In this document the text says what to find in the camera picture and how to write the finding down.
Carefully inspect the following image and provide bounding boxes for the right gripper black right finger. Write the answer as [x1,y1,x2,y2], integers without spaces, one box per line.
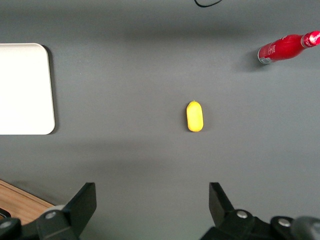
[199,182,276,240]

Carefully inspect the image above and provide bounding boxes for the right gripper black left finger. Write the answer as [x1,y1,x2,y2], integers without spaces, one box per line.
[36,182,97,240]

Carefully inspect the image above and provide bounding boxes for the red coke bottle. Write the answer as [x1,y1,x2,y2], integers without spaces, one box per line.
[257,30,320,65]

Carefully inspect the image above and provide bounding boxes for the white rectangular plastic tray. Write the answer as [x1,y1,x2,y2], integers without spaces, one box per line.
[0,42,56,136]

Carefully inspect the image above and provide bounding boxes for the wooden two-drawer cabinet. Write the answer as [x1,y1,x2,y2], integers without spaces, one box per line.
[0,179,55,226]

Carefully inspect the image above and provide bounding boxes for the yellow lemon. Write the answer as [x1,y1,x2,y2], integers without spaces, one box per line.
[185,100,205,133]

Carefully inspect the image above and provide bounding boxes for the black cable on table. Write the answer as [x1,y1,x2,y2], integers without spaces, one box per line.
[193,0,223,9]

